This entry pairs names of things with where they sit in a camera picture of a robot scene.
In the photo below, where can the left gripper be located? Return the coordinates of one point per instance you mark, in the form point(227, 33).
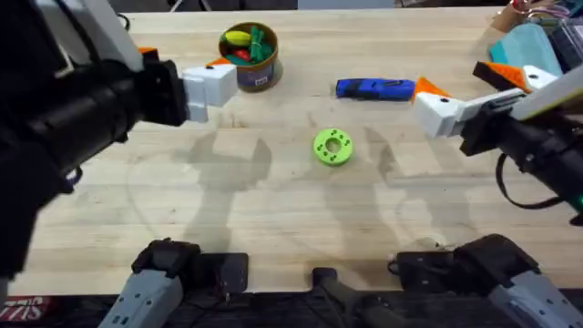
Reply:
point(159, 95)

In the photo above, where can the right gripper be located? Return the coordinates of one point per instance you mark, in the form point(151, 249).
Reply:
point(492, 127)

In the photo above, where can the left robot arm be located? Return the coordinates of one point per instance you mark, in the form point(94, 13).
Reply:
point(23, 218)

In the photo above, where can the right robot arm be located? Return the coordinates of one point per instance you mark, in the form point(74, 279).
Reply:
point(524, 291)

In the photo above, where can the orange ribbed wedge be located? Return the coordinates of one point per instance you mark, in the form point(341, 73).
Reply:
point(218, 62)

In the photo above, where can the teal soft pouch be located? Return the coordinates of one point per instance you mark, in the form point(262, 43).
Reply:
point(524, 50)

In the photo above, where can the brown tub with toys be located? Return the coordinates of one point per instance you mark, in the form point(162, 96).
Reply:
point(255, 75)

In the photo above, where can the left wrist flat plate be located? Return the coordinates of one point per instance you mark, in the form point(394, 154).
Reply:
point(114, 32)

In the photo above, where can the wrist flat plate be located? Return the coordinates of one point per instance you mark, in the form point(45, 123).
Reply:
point(560, 93)
point(114, 32)

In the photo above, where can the cardboard box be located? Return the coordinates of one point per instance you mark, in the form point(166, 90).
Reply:
point(508, 18)

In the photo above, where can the right wrist flat plate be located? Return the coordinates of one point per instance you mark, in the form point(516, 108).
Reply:
point(560, 93)

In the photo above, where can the dark plastic box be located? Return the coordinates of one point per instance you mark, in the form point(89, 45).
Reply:
point(569, 43)

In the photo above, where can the green disc with holes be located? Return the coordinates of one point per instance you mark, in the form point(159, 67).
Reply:
point(321, 148)

